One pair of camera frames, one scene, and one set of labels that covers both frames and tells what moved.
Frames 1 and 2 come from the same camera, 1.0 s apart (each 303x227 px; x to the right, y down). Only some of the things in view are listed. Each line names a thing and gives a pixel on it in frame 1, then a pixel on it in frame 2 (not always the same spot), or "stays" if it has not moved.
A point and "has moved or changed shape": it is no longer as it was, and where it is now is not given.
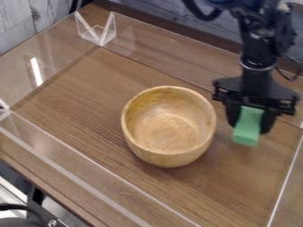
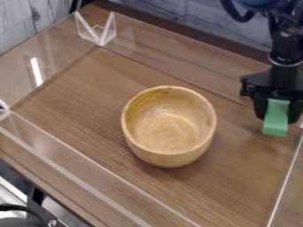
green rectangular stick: [248, 128] has moved or changed shape
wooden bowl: [169, 123] stays
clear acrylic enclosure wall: [114, 137] stays
